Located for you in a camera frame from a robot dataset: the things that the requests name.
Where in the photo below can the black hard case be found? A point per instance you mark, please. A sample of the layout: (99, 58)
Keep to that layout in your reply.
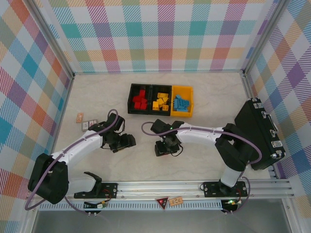
(255, 126)

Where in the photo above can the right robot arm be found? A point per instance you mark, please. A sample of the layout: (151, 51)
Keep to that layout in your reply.
(199, 133)

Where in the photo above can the red triangle sticker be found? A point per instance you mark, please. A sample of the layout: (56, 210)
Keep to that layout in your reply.
(162, 202)

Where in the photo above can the long blue lego brick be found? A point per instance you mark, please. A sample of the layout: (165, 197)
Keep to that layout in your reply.
(175, 107)
(181, 109)
(184, 103)
(187, 104)

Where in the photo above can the red lego brick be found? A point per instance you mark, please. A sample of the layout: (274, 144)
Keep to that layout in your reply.
(144, 100)
(144, 105)
(137, 105)
(136, 99)

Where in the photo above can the small printed card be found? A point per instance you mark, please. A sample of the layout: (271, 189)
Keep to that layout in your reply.
(93, 122)
(85, 125)

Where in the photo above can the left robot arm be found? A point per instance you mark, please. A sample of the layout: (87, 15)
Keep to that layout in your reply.
(80, 145)

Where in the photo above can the red lego bricks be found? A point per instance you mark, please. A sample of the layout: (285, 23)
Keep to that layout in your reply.
(142, 93)

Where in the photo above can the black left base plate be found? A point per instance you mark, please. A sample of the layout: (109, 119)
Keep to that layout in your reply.
(109, 190)

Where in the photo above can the yellow plastic bin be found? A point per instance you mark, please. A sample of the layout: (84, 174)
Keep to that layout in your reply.
(189, 112)

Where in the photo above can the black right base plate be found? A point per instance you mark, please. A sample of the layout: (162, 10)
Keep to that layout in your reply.
(211, 189)

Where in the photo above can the tan paper tag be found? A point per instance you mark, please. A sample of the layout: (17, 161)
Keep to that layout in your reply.
(175, 201)

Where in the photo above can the black plastic bin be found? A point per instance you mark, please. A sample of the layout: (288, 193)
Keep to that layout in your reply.
(131, 109)
(155, 89)

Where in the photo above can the orange paper tag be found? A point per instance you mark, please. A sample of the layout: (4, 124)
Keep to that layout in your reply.
(79, 117)

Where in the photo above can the small blue lego brick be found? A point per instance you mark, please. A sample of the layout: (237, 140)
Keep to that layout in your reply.
(177, 102)
(179, 97)

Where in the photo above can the yellow power connector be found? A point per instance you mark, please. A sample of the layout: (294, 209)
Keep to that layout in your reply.
(102, 205)
(230, 203)

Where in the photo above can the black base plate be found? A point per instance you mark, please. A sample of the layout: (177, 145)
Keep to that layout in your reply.
(211, 189)
(109, 190)

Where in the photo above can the aluminium frame post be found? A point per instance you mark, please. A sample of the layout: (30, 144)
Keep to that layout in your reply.
(52, 38)
(264, 36)

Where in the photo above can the aluminium mounting rail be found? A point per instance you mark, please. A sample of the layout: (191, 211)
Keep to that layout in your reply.
(145, 188)

